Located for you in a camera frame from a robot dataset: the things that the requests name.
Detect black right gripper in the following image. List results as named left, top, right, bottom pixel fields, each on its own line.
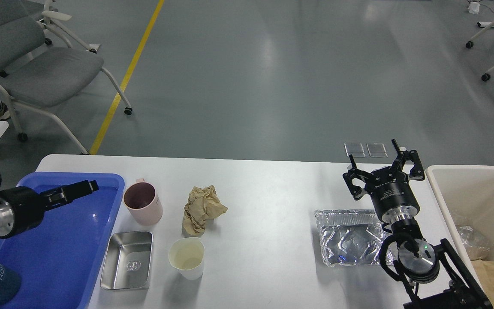
left=343, top=139, right=426, bottom=224

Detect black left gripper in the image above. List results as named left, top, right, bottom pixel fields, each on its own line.
left=0, top=180, right=99, bottom=239

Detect aluminium foil container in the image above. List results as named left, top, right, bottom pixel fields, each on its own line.
left=314, top=209, right=391, bottom=267

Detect pink mug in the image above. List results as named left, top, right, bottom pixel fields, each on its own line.
left=123, top=178, right=163, bottom=226

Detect stainless steel rectangular tray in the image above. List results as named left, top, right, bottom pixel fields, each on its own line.
left=100, top=230, right=153, bottom=291

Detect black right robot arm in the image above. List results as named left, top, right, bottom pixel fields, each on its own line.
left=343, top=139, right=492, bottom=309

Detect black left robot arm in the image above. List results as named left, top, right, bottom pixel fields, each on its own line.
left=0, top=174, right=99, bottom=239

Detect floor outlet cover right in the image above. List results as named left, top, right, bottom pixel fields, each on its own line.
left=366, top=142, right=388, bottom=158

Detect floor outlet cover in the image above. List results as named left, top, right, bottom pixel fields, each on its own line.
left=344, top=142, right=366, bottom=158
left=366, top=142, right=388, bottom=158

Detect floor outlet cover left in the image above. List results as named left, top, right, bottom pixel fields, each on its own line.
left=344, top=142, right=366, bottom=158

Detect blue plastic tray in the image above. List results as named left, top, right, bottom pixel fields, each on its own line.
left=0, top=172, right=125, bottom=309

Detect white plastic bin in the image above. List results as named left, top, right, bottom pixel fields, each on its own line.
left=426, top=166, right=494, bottom=283

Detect clear plastic bag in bin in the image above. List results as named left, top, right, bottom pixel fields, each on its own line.
left=456, top=225, right=494, bottom=261

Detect white paper cup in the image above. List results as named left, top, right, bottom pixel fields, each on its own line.
left=167, top=237, right=205, bottom=280

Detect crumpled brown paper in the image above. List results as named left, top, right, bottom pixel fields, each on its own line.
left=182, top=185, right=228, bottom=236

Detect grey office chair near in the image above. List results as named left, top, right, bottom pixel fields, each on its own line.
left=0, top=0, right=132, bottom=155

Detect grey office chair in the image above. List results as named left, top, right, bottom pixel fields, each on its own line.
left=0, top=0, right=132, bottom=155
left=36, top=0, right=100, bottom=54

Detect grey office chair far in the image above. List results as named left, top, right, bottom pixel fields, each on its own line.
left=36, top=0, right=100, bottom=54

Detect white power adapter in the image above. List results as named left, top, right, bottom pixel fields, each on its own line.
left=468, top=1, right=480, bottom=15

